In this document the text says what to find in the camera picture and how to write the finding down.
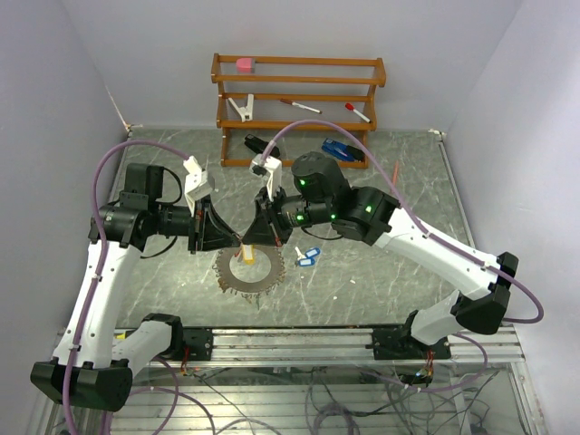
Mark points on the metal disc keyring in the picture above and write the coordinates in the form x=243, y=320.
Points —
x=227, y=281

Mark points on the blue stapler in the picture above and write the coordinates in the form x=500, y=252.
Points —
x=342, y=151

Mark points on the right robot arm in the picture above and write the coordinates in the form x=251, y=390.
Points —
x=377, y=219

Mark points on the red-capped marker pen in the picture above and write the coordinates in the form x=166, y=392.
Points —
x=300, y=106

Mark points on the black stapler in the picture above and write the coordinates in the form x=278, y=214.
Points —
x=258, y=146

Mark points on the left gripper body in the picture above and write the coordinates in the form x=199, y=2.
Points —
x=195, y=227

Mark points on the wooden three-tier rack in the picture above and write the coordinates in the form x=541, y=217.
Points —
x=326, y=84

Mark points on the white plastic clamp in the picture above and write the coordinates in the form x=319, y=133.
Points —
x=244, y=112

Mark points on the blue tag key upper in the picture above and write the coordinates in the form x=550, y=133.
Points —
x=312, y=252

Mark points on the pink eraser block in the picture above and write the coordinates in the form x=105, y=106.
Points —
x=245, y=65

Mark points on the red-capped white marker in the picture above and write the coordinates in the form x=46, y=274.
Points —
x=358, y=113

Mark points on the blue tag key lower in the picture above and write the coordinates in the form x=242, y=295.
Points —
x=302, y=260

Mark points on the blue tag key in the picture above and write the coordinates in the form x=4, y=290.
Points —
x=302, y=260
x=312, y=252

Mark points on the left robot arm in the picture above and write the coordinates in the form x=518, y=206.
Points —
x=87, y=369

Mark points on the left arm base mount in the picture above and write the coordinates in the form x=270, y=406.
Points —
x=194, y=344

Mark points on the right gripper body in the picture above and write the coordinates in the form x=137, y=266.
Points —
x=282, y=221

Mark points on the yellow tag key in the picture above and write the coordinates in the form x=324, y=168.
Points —
x=248, y=254

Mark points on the orange pencil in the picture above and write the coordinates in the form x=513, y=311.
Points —
x=395, y=173

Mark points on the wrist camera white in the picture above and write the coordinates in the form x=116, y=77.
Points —
x=270, y=169
x=198, y=183

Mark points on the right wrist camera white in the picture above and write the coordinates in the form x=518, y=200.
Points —
x=270, y=169

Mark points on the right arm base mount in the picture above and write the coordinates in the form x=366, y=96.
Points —
x=388, y=342

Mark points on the aluminium frame rail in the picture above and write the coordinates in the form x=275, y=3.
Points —
x=300, y=346

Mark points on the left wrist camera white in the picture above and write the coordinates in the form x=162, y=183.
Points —
x=198, y=183

